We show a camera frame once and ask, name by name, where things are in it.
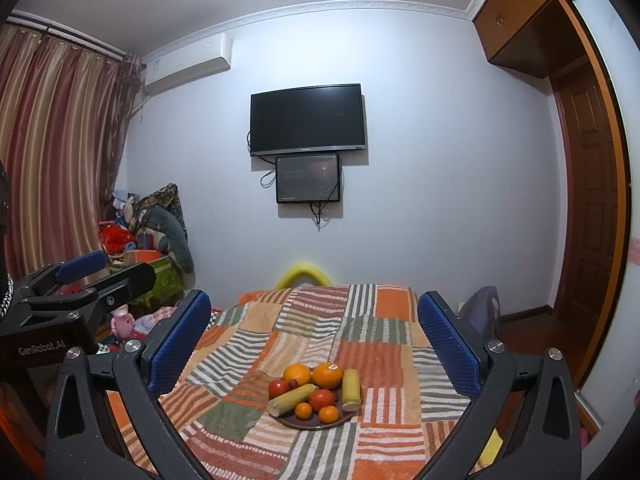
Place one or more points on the white air conditioner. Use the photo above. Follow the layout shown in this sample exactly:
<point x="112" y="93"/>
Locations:
<point x="172" y="67"/>

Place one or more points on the patchwork striped bedspread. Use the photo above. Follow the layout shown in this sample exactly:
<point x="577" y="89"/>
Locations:
<point x="409" y="407"/>

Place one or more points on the camouflage patterned cushion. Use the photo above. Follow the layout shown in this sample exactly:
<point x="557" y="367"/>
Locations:
<point x="167" y="197"/>

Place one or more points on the striped red curtain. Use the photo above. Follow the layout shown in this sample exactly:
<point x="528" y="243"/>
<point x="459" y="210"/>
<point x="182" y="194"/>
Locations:
<point x="65" y="112"/>

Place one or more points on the small black wall monitor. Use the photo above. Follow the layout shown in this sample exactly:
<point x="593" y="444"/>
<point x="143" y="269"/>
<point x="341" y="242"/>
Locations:
<point x="307" y="179"/>

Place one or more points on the large red tomato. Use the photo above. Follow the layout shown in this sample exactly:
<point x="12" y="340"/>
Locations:
<point x="321" y="398"/>

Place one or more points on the wall mounted black television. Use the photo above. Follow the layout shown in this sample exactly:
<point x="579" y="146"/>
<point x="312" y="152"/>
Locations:
<point x="307" y="119"/>

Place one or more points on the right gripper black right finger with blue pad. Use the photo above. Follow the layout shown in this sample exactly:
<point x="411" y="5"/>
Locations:
<point x="544" y="439"/>

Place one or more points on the small red tomato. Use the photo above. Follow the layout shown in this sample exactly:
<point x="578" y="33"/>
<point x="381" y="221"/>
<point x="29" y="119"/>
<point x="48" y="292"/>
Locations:
<point x="277" y="387"/>

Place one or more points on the yellow sugarcane piece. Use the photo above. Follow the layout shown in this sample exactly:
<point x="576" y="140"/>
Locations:
<point x="351" y="390"/>
<point x="286" y="402"/>

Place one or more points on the medium orange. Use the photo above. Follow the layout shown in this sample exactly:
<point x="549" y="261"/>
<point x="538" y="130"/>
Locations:
<point x="297" y="372"/>

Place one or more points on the small mandarin orange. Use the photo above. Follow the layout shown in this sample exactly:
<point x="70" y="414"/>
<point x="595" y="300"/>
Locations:
<point x="329" y="414"/>
<point x="303" y="411"/>

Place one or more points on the wooden upper cabinet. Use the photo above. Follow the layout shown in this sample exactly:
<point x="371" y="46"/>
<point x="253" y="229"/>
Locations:
<point x="533" y="37"/>

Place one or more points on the pink small toy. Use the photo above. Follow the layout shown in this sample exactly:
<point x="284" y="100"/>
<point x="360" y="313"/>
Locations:
<point x="122" y="323"/>

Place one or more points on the red plastic bag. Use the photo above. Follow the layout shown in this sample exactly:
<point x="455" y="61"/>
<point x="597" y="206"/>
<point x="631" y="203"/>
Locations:
<point x="116" y="239"/>

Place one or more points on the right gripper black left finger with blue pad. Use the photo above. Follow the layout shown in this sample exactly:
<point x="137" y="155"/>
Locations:
<point x="83" y="438"/>

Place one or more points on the brown wooden door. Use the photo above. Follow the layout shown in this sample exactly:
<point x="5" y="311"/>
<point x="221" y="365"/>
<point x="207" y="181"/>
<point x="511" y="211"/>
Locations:
<point x="591" y="210"/>

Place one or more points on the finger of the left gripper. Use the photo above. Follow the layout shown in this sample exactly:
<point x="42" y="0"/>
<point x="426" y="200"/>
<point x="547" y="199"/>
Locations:
<point x="72" y="271"/>
<point x="125" y="285"/>

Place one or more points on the large orange with sticker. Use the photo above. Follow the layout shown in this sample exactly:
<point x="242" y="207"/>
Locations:
<point x="327" y="375"/>

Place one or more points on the purple ceramic plate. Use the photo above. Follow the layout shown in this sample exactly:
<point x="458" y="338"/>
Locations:
<point x="289" y="420"/>

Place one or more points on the yellow foam tube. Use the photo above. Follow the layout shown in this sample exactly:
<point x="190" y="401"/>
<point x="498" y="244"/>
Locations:
<point x="302" y="271"/>

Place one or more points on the green patterned storage box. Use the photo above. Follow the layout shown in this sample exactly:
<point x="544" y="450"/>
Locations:
<point x="168" y="286"/>

